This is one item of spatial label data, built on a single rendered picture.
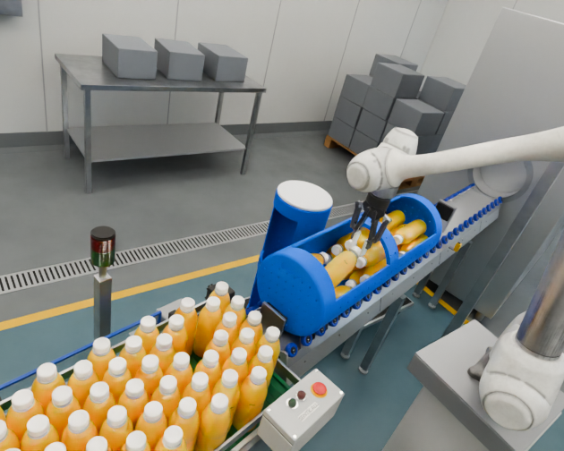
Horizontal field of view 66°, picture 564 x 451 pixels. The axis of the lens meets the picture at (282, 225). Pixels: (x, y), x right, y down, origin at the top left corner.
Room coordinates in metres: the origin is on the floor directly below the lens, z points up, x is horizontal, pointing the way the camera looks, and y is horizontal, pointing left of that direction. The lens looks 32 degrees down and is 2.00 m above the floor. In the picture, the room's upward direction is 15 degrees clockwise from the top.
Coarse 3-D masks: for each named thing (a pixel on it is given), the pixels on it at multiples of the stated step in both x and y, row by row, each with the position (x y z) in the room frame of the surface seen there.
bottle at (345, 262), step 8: (336, 256) 1.20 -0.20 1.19; (344, 256) 1.19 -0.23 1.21; (352, 256) 1.20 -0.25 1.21; (328, 264) 1.17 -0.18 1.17; (336, 264) 1.16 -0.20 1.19; (344, 264) 1.16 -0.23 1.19; (352, 264) 1.18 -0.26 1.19; (328, 272) 1.13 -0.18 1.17; (336, 272) 1.13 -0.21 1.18; (344, 272) 1.15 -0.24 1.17; (336, 280) 1.12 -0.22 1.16
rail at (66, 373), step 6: (198, 306) 1.02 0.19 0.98; (162, 324) 0.91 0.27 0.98; (114, 348) 0.78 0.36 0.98; (120, 348) 0.80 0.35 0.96; (72, 366) 0.69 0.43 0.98; (60, 372) 0.66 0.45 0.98; (66, 372) 0.67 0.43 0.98; (72, 372) 0.68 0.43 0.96; (66, 378) 0.67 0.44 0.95; (12, 396) 0.57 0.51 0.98; (0, 402) 0.55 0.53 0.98; (6, 402) 0.56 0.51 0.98; (6, 408) 0.56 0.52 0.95
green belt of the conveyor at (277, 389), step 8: (192, 352) 0.90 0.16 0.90; (192, 360) 0.87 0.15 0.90; (200, 360) 0.88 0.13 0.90; (192, 368) 0.85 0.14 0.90; (272, 376) 0.90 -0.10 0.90; (272, 384) 0.87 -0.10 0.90; (280, 384) 0.88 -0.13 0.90; (272, 392) 0.84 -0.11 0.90; (280, 392) 0.85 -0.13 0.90; (272, 400) 0.81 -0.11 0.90; (264, 408) 0.78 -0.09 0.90; (232, 424) 0.71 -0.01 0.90; (232, 432) 0.68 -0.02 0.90; (248, 432) 0.69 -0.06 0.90; (240, 440) 0.67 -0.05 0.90; (232, 448) 0.64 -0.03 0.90
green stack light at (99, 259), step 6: (90, 252) 0.89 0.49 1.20; (96, 252) 0.88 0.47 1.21; (108, 252) 0.90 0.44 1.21; (114, 252) 0.91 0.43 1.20; (90, 258) 0.89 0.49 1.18; (96, 258) 0.88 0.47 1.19; (102, 258) 0.88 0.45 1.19; (108, 258) 0.90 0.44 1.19; (114, 258) 0.92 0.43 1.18; (96, 264) 0.88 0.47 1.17; (102, 264) 0.88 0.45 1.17; (108, 264) 0.90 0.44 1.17
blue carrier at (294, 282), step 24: (360, 216) 1.48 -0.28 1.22; (408, 216) 1.78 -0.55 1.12; (432, 216) 1.67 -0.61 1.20; (312, 240) 1.35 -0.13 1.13; (336, 240) 1.51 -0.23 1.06; (384, 240) 1.35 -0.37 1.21; (432, 240) 1.62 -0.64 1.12; (264, 264) 1.12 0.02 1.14; (288, 264) 1.07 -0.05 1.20; (312, 264) 1.07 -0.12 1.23; (408, 264) 1.47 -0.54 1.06; (264, 288) 1.11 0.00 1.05; (288, 288) 1.06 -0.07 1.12; (312, 288) 1.01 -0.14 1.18; (360, 288) 1.15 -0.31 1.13; (288, 312) 1.04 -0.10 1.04; (312, 312) 1.00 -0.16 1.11; (336, 312) 1.04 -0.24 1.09
